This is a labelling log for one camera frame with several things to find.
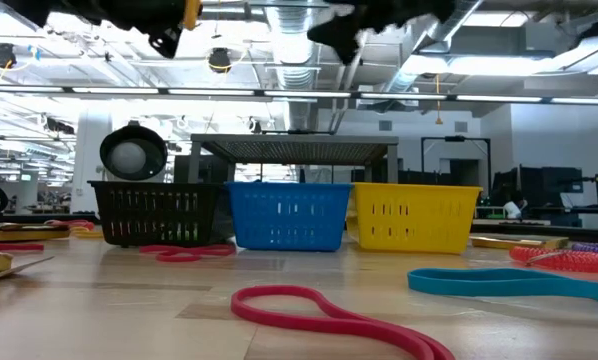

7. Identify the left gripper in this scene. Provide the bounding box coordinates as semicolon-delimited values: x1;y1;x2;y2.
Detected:
0;0;188;59

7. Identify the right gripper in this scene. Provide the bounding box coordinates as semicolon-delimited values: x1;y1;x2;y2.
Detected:
307;0;455;66

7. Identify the yellow card pack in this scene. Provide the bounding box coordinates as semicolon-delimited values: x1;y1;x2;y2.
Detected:
470;233;571;251
0;222;72;243

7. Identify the black ceiling dome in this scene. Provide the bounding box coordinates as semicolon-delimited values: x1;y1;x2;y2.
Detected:
207;47;233;75
0;42;18;70

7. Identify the grey perforated metal riser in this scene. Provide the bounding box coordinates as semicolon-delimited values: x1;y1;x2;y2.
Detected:
187;133;400;185

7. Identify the yellow hanging pendant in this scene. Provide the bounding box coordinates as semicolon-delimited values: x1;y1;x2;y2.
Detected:
432;73;444;126

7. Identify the white cylindrical spotlight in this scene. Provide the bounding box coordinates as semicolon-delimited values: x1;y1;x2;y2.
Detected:
98;119;169;182

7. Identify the yellow plastic basket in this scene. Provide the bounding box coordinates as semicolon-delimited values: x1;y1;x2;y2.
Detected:
346;182;484;255

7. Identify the black plastic basket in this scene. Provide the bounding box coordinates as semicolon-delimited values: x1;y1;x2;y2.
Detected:
87;180;235;249

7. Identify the blue plastic basket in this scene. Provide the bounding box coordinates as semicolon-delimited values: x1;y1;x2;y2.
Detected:
225;181;354;253

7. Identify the person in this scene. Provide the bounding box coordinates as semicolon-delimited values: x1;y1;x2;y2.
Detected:
501;197;529;221

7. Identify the black robot station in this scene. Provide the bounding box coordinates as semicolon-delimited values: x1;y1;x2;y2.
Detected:
488;164;598;229

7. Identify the blue rubber band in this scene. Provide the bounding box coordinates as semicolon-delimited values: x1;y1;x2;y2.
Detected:
407;267;598;307

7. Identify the large red rubber band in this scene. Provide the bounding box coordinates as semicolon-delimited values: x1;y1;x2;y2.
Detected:
230;284;458;360

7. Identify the red coil keychain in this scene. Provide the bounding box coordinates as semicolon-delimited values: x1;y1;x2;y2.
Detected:
508;245;598;275

